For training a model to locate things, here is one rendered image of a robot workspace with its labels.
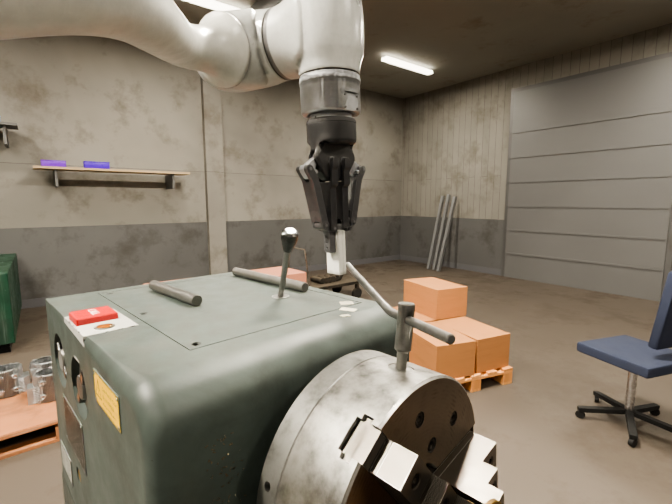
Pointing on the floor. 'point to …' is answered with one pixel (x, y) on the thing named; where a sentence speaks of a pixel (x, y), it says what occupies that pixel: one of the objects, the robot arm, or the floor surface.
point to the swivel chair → (657, 365)
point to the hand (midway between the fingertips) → (335, 252)
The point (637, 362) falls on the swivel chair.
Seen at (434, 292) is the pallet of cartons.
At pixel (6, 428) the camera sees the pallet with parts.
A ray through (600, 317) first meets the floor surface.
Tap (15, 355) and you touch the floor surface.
